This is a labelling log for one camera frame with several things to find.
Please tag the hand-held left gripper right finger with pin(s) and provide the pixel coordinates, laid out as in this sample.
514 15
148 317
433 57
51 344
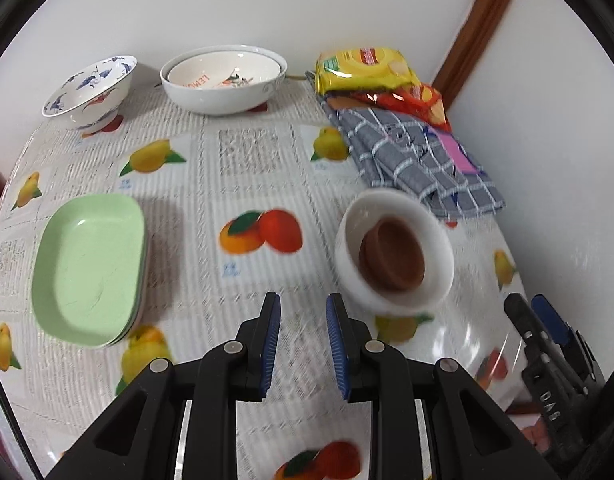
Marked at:
337 345

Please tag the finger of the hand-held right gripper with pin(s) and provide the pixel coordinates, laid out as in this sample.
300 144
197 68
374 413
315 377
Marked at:
527 325
552 317

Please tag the green plate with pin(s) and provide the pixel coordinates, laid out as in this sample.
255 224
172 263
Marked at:
87 270

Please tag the red snack bag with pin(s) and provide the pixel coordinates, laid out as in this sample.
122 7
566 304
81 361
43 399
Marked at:
417 102

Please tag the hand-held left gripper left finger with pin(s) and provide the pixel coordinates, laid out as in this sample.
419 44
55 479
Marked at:
269 345

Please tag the white printed bowl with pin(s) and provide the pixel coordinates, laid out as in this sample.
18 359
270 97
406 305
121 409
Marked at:
202 72

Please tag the grey checked cloth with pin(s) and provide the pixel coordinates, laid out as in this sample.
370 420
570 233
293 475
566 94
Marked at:
402 160

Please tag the plain white bowl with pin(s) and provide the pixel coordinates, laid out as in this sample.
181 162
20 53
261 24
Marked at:
352 270

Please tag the blue patterned white bowl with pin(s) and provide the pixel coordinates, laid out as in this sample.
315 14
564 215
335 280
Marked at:
97 102

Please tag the brown wooden door frame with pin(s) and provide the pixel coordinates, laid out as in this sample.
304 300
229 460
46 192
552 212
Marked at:
477 30

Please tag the brown clay bowl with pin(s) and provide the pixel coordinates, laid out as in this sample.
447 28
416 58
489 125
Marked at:
366 257
399 250

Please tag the pink paper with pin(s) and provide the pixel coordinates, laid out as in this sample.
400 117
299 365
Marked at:
457 152

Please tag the large white bowl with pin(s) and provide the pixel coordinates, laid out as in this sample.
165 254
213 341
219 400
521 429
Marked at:
222 102

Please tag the yellow snack bag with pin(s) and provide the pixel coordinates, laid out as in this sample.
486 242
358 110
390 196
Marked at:
362 70

